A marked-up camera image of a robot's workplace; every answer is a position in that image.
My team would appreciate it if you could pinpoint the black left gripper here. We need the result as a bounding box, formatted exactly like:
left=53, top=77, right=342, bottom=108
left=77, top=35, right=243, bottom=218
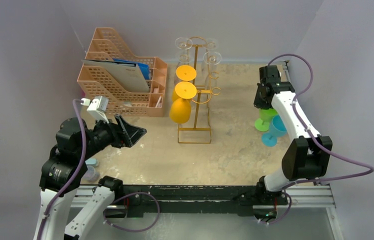
left=78, top=112, right=146, bottom=159

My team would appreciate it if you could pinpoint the yellow plastic goblet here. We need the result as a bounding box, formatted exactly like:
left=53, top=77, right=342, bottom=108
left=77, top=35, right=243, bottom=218
left=171, top=64, right=197, bottom=102
left=169, top=81, right=197, bottom=124

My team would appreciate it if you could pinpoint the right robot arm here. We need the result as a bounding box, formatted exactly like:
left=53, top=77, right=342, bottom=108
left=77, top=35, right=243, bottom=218
left=253, top=65, right=333, bottom=204

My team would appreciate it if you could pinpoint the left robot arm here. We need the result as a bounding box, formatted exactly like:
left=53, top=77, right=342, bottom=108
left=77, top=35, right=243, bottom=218
left=33, top=114, right=147, bottom=240

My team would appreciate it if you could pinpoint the green plastic goblet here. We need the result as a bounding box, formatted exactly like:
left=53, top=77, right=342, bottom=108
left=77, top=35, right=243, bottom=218
left=254, top=108, right=278, bottom=132

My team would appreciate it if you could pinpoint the peach plastic file organizer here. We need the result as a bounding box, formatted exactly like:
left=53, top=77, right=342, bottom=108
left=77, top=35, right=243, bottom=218
left=77, top=27, right=168, bottom=117

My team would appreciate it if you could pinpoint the blue plastic goblet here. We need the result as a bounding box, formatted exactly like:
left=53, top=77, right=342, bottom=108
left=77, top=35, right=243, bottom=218
left=261, top=115, right=287, bottom=147

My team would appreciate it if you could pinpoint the blue small container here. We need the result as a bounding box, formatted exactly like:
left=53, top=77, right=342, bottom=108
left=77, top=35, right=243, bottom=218
left=84, top=158, right=99, bottom=168

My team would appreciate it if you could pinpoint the small clear plastic cup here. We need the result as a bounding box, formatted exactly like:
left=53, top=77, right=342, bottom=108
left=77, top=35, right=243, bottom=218
left=82, top=165, right=100, bottom=182

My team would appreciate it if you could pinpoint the grey paper folder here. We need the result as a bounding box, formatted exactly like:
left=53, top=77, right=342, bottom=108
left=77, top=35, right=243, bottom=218
left=82, top=59, right=151, bottom=93

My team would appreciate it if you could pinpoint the blue folder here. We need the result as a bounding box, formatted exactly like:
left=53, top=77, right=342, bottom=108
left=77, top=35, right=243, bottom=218
left=112, top=58, right=151, bottom=81

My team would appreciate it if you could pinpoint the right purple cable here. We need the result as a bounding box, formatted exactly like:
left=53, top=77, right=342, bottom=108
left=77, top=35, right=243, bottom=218
left=267, top=53, right=374, bottom=191

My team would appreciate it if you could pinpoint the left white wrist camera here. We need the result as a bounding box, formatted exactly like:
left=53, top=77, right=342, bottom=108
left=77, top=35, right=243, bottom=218
left=81, top=96, right=110, bottom=124

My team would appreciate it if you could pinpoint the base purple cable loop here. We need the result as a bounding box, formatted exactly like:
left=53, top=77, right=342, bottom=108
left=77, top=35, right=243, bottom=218
left=103, top=191, right=160, bottom=233

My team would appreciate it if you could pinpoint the gold wire wine glass rack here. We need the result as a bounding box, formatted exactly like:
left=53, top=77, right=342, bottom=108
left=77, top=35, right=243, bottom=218
left=176, top=36, right=221, bottom=144

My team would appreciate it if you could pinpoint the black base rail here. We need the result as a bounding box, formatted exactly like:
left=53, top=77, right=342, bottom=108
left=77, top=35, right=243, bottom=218
left=111, top=183, right=288, bottom=218

